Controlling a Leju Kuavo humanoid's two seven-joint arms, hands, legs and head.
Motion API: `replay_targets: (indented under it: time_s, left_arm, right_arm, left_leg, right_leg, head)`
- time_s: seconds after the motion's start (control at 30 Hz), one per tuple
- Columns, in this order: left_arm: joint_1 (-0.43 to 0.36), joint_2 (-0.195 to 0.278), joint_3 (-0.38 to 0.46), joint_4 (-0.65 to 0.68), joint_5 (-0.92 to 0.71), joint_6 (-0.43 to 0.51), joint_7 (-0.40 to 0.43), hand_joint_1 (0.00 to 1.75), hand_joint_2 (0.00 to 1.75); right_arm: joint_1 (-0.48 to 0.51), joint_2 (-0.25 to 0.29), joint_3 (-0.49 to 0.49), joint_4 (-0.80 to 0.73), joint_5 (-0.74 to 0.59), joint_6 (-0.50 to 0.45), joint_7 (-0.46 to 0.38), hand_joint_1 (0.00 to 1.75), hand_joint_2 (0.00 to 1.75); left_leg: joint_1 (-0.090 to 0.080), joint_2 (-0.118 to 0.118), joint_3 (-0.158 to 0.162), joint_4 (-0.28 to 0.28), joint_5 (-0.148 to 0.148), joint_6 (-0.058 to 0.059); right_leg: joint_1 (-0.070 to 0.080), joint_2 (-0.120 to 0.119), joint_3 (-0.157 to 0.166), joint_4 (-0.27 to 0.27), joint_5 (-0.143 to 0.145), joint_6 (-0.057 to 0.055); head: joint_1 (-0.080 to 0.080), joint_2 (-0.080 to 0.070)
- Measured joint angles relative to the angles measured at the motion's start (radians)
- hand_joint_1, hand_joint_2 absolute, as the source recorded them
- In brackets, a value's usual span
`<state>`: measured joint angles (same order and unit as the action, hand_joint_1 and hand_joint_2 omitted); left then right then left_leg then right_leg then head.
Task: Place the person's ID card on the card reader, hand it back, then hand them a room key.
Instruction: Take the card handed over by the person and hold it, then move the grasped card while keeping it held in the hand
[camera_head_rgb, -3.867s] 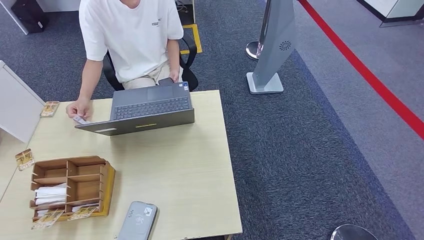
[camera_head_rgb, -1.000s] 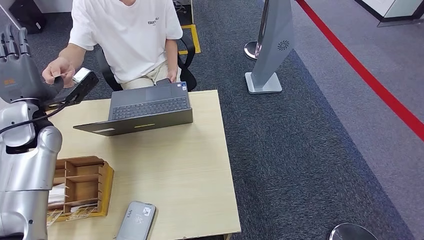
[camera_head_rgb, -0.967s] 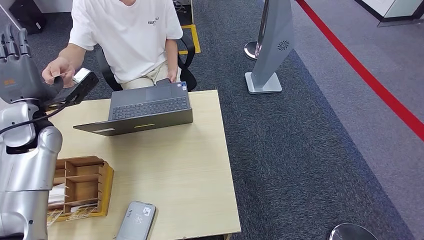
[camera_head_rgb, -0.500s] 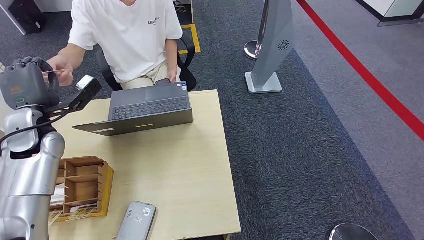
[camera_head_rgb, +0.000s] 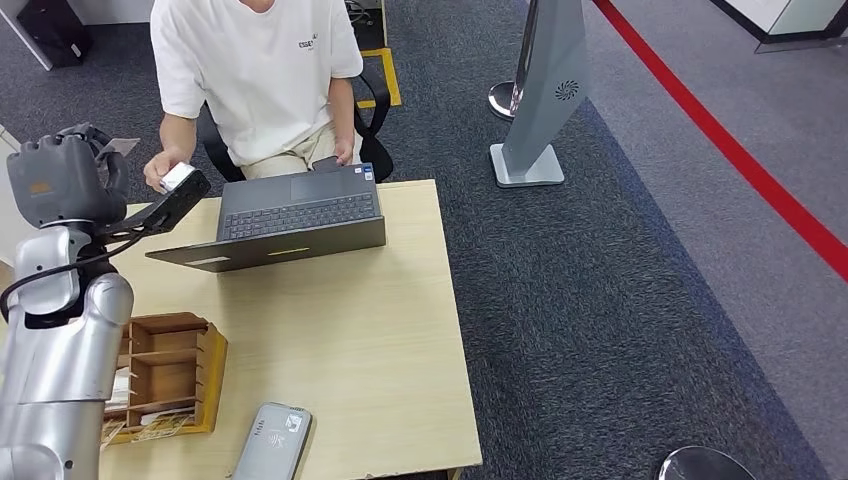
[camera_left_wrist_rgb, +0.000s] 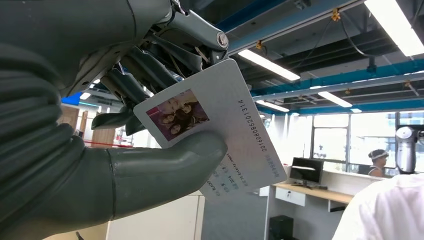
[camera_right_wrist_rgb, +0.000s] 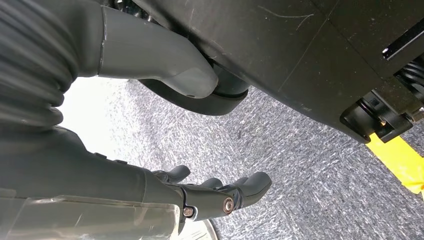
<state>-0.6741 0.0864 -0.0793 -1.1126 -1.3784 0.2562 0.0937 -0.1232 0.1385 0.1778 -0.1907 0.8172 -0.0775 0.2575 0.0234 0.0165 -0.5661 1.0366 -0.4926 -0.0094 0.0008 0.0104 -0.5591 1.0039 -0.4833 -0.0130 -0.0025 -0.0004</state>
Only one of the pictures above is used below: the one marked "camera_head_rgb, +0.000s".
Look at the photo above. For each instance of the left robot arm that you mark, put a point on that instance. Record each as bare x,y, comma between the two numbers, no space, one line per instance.
66,358

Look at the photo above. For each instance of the person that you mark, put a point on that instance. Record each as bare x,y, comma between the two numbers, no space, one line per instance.
258,66

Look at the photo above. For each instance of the dark smartphone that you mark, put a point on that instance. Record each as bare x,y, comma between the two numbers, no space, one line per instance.
326,164

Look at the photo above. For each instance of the chrome stanchion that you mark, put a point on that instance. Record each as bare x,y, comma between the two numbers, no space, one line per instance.
505,99

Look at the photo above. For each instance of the person's left hand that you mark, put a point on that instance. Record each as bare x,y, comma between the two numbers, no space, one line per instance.
344,151

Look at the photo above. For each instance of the white card stack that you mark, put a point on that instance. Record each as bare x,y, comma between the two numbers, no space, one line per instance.
119,391

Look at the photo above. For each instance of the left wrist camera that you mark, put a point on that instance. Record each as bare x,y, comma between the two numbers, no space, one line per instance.
182,199

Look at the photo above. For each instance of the black computer case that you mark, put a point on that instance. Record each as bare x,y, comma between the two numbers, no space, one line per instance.
53,30

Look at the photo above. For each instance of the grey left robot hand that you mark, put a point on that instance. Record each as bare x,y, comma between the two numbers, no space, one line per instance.
63,179

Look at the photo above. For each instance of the black office chair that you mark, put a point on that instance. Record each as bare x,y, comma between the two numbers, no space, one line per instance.
378,162

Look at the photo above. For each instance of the white desk leg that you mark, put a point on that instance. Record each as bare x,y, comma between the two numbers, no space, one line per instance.
26,33

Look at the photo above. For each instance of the person's left forearm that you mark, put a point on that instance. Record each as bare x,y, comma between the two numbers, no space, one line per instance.
342,109

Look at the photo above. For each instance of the pale ID card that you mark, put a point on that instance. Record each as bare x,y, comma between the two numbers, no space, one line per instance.
124,146

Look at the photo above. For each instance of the golden hotel key card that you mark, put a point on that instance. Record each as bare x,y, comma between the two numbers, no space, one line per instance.
166,426
111,434

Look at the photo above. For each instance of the white counter with dark base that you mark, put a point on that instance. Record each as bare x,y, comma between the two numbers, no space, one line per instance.
808,13

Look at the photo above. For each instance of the round chrome base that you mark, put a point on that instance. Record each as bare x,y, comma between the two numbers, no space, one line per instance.
702,467

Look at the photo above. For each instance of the yellow floor tape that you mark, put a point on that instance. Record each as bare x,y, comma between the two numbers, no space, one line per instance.
389,76

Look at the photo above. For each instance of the wooden card organizer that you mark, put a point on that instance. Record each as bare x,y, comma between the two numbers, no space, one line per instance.
172,371

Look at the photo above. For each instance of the grey tapered kiosk stand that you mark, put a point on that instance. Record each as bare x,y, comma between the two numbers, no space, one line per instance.
550,66

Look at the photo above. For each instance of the person's right hand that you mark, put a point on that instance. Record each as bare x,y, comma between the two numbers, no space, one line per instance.
159,169

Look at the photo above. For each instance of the person's right forearm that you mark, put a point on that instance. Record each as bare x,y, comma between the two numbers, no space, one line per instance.
177,136

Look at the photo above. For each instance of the dark grey laptop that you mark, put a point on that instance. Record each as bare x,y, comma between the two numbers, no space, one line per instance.
298,212

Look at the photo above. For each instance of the grey card reader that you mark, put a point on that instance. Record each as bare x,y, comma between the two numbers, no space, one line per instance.
272,444

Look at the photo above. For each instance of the red floor tape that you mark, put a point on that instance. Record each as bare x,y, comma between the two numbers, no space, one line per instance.
748,166

